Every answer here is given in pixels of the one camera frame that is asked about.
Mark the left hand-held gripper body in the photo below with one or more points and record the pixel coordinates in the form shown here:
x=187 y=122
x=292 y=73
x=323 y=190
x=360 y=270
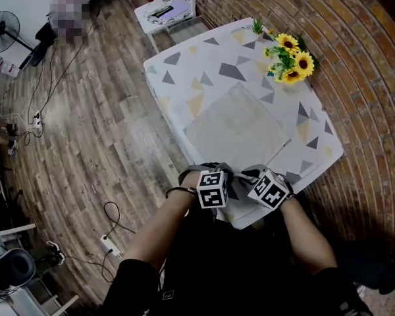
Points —
x=212 y=191

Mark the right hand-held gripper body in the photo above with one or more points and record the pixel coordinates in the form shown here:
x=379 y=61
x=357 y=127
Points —
x=268 y=191

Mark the pale cloth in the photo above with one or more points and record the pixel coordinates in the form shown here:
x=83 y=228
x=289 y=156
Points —
x=233 y=130

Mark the person's left forearm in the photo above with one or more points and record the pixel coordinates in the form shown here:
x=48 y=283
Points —
x=154 y=232

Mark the person's right forearm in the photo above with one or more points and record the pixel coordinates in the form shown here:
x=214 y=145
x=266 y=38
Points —
x=307 y=239

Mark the person's left hand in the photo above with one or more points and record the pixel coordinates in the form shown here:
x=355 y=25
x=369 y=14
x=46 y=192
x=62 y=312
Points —
x=190 y=180

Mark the black wrist band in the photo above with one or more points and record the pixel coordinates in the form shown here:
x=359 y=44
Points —
x=181 y=190

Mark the person's black clothing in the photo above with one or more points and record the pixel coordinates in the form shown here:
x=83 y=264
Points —
x=224 y=268

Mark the white power strip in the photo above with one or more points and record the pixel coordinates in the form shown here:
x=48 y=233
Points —
x=110 y=245
x=37 y=120

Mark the triangle-patterned white tablecloth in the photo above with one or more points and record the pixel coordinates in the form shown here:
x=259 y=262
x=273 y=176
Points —
x=191 y=64

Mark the yellow sunflower bouquet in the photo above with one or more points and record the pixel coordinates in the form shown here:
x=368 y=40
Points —
x=293 y=61

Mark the black office chair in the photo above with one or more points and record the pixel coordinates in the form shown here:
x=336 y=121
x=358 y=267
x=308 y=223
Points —
x=378 y=265

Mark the small green potted plant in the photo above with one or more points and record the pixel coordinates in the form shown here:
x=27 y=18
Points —
x=257 y=27

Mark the black flat device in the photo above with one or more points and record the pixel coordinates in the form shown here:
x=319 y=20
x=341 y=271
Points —
x=163 y=12

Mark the patterned chair cushion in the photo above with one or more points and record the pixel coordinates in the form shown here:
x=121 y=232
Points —
x=148 y=15

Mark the black round stool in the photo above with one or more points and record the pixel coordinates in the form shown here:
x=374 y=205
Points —
x=14 y=268

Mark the white metal rack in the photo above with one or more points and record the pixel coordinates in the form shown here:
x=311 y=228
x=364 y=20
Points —
x=23 y=300

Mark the black bag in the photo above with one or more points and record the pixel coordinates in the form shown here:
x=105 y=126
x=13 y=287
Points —
x=44 y=43

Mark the white box with red label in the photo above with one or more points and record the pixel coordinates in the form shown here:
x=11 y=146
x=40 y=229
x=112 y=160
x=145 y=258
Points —
x=10 y=68

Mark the black standing fan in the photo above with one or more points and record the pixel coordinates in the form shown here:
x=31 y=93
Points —
x=1 y=33

